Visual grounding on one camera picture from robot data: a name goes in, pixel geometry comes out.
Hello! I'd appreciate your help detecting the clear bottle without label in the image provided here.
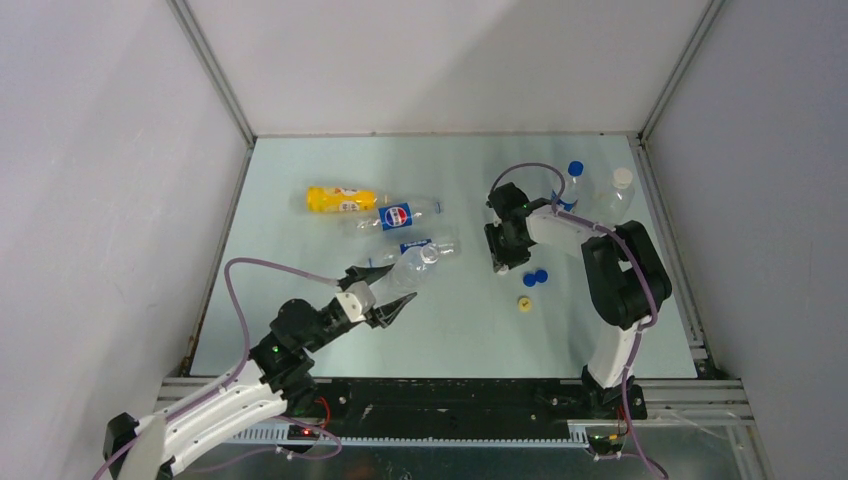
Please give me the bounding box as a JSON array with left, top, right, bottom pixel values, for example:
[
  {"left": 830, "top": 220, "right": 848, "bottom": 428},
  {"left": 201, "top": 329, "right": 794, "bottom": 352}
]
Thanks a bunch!
[{"left": 591, "top": 174, "right": 635, "bottom": 227}]

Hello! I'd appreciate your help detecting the white cable duct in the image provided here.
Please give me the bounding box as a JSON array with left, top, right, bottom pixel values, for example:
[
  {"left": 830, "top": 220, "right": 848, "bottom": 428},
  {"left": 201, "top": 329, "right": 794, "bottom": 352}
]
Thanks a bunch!
[{"left": 172, "top": 423, "right": 591, "bottom": 449}]

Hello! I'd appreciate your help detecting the clear Pepsi label bottle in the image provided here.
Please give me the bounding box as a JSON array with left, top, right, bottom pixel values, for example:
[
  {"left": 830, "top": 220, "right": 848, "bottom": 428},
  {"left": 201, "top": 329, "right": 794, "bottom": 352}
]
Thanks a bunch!
[{"left": 345, "top": 198, "right": 445, "bottom": 234}]

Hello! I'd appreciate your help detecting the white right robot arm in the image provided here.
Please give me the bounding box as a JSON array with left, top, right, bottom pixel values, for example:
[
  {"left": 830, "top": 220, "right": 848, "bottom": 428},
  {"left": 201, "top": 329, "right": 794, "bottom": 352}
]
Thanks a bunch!
[{"left": 484, "top": 183, "right": 672, "bottom": 418}]

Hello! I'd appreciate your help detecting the aluminium corner post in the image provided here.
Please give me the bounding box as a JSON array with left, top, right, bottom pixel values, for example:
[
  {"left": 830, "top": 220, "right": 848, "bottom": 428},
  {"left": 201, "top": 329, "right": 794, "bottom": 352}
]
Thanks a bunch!
[
  {"left": 639, "top": 0, "right": 727, "bottom": 144},
  {"left": 166, "top": 0, "right": 257, "bottom": 148}
]

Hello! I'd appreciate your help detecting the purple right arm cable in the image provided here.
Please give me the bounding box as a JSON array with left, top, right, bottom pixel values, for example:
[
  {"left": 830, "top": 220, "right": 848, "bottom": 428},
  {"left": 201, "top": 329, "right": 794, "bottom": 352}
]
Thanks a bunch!
[{"left": 488, "top": 162, "right": 670, "bottom": 480}]

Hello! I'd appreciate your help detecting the aluminium corner post right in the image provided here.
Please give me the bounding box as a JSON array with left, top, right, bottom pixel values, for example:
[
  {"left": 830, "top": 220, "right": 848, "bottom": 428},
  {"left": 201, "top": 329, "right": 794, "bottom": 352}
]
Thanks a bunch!
[{"left": 639, "top": 0, "right": 727, "bottom": 144}]

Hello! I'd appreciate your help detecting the aluminium corner post left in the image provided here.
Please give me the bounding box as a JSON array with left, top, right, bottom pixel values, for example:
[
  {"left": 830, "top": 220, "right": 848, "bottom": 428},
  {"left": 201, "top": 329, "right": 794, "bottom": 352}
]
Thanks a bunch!
[{"left": 166, "top": 0, "right": 257, "bottom": 148}]

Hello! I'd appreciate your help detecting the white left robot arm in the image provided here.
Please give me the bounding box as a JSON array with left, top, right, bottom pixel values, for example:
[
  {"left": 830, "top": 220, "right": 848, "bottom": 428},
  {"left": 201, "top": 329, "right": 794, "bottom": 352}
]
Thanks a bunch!
[{"left": 94, "top": 266, "right": 417, "bottom": 479}]

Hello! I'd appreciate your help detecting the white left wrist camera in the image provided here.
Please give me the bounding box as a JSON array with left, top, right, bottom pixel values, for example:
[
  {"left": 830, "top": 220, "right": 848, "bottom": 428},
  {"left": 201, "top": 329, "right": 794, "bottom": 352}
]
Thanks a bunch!
[{"left": 335, "top": 281, "right": 376, "bottom": 323}]

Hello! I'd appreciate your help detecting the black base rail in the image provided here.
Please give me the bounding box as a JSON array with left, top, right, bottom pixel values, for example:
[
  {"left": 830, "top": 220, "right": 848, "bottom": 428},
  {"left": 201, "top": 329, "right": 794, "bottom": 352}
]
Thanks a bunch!
[{"left": 286, "top": 378, "right": 648, "bottom": 441}]

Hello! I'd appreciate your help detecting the yellow label bottle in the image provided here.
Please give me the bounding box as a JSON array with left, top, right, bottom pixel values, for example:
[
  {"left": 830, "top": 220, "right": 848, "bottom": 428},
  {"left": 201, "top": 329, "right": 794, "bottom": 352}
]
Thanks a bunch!
[{"left": 306, "top": 186, "right": 379, "bottom": 213}]

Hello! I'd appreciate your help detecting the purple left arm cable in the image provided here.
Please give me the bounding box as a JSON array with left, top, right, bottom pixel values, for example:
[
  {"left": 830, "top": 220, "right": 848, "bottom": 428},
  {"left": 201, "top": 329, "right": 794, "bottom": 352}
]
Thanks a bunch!
[{"left": 92, "top": 257, "right": 346, "bottom": 480}]

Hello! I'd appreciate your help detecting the clear bottle blue label front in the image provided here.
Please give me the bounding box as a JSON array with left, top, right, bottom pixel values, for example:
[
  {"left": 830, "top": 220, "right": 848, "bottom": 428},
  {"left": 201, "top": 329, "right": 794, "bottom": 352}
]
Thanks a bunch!
[{"left": 550, "top": 166, "right": 591, "bottom": 214}]

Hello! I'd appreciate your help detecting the clear bottle blue label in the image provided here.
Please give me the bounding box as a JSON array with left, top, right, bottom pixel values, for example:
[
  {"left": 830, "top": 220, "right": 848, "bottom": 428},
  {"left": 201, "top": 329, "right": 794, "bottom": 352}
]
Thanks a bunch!
[
  {"left": 550, "top": 166, "right": 591, "bottom": 214},
  {"left": 363, "top": 229, "right": 460, "bottom": 267}
]

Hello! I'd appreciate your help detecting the clear bottle blue label middle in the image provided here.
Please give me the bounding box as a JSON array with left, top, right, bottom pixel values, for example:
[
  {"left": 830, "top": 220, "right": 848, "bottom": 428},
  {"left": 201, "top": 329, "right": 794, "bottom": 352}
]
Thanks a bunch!
[{"left": 363, "top": 229, "right": 460, "bottom": 267}]

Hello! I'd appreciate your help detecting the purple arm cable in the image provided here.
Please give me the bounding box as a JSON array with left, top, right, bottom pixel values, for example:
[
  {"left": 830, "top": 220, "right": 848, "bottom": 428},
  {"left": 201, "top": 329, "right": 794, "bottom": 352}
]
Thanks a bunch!
[
  {"left": 92, "top": 257, "right": 346, "bottom": 480},
  {"left": 488, "top": 162, "right": 670, "bottom": 480}
]

